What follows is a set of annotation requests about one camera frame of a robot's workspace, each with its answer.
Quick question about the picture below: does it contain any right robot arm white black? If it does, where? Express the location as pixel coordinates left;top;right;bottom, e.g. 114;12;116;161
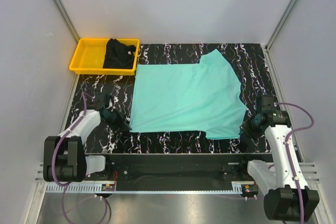
238;95;320;223

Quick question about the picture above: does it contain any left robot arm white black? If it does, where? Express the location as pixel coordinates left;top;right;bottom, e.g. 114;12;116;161
43;92;131;186

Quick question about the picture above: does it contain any small circuit board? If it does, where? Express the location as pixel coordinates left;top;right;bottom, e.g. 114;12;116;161
101;184;116;191
242;184;259;197

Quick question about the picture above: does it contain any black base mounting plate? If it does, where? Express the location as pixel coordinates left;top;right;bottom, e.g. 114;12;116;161
87;153;272;193

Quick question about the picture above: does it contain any black t shirt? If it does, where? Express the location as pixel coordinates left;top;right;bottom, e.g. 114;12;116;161
103;39;136;69

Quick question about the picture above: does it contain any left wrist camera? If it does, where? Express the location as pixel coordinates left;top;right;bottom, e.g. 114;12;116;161
95;93;114;110

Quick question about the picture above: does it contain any black marble pattern mat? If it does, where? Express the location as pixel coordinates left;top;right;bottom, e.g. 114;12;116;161
65;43;276;154

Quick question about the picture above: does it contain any aluminium frame rail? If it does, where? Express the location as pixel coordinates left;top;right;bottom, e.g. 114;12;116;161
34;163;321;184

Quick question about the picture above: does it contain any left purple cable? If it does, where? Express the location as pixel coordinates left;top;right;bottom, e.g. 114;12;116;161
51;91;112;223

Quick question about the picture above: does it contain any right small circuit board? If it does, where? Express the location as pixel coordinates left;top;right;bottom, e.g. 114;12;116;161
242;184;259;197

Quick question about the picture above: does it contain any left small circuit board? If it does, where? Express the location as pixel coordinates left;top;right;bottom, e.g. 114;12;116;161
101;184;116;191

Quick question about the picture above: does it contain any yellow plastic bin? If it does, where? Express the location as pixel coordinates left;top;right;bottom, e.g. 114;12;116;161
69;38;140;76

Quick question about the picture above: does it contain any teal t shirt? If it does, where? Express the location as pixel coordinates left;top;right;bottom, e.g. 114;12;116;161
130;49;247;140

